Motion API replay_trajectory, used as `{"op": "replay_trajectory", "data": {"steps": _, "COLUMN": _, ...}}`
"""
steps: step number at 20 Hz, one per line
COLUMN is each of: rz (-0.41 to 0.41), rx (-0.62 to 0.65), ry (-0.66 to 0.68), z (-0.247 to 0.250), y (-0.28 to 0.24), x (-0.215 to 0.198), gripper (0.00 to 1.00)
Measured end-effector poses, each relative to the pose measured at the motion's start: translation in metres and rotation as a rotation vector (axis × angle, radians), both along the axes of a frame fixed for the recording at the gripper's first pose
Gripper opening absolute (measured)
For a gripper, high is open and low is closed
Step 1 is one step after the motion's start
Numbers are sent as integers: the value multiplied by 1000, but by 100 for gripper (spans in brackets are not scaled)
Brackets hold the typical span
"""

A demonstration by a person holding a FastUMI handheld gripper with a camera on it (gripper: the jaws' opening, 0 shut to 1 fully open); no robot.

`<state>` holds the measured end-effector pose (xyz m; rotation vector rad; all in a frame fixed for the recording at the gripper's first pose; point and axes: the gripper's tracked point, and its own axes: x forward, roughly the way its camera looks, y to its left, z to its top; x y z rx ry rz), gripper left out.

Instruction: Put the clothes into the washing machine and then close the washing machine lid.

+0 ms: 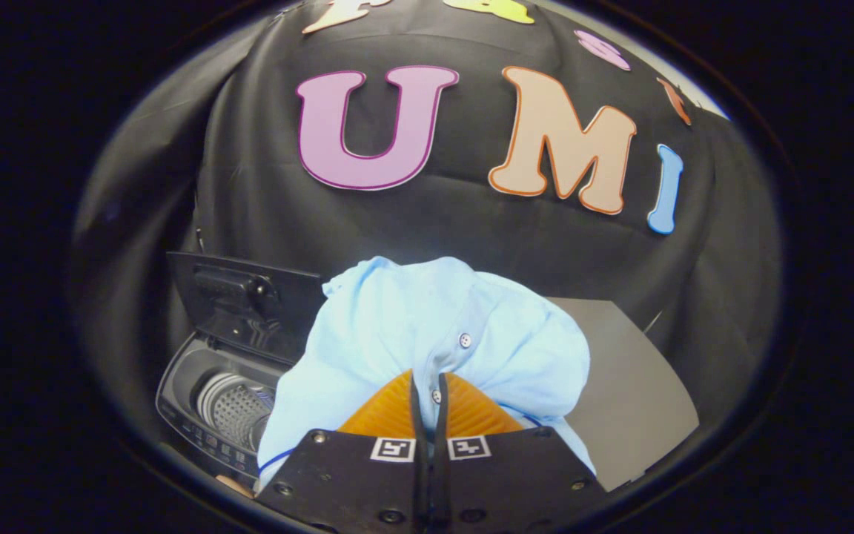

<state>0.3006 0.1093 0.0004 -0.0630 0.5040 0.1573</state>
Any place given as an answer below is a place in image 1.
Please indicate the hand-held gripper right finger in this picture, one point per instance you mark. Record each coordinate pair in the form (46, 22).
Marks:
(442, 415)

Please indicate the grey washing machine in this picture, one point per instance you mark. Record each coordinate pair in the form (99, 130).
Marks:
(190, 386)

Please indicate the white cabinet with dark top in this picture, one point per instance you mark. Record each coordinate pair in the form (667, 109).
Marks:
(634, 386)

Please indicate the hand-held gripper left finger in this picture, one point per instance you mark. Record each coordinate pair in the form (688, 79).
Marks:
(421, 415)

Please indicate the light blue shirt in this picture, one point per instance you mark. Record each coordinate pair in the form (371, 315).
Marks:
(397, 319)

